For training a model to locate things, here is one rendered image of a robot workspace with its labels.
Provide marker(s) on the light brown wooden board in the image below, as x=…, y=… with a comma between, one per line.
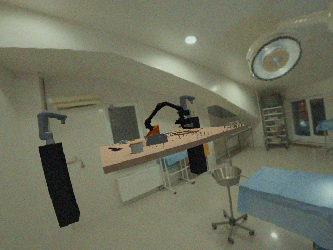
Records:
x=185, y=132

